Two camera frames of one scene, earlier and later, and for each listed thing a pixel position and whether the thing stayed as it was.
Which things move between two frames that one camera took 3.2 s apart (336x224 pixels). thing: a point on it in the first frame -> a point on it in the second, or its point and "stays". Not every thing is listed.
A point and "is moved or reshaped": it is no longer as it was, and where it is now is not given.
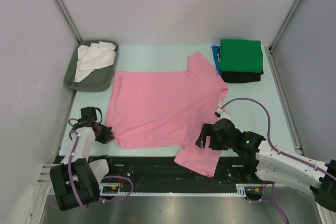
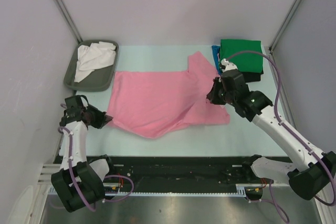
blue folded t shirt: x=216 y=50 stays
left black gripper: x=108 y=136 -> x=103 y=119
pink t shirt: x=154 y=109 is moved or reshaped
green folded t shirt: x=241 y=55 stays
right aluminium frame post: x=292 y=9 stays
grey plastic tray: x=101 y=80 stays
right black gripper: x=201 y=141 -> x=212 y=95
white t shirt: x=97 y=55 stays
